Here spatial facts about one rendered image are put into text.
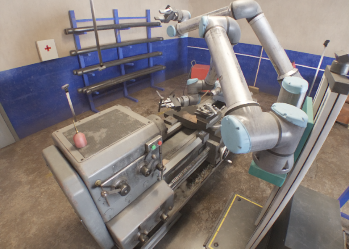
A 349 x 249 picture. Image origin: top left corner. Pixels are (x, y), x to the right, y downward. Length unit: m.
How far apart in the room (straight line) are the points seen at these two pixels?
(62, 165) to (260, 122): 0.98
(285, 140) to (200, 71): 4.05
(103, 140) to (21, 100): 3.19
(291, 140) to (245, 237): 1.25
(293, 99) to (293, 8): 4.43
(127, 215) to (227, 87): 1.02
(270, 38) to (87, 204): 1.50
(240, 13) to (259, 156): 0.85
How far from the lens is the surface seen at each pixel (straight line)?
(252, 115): 0.67
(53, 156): 1.17
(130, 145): 1.04
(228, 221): 1.89
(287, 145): 0.79
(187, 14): 1.60
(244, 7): 1.25
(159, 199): 1.39
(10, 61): 3.97
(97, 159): 0.98
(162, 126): 1.42
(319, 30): 5.43
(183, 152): 1.65
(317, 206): 1.63
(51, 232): 2.50
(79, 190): 0.99
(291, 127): 0.75
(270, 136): 0.69
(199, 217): 2.22
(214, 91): 2.23
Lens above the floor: 1.95
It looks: 31 degrees down
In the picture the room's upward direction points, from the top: straight up
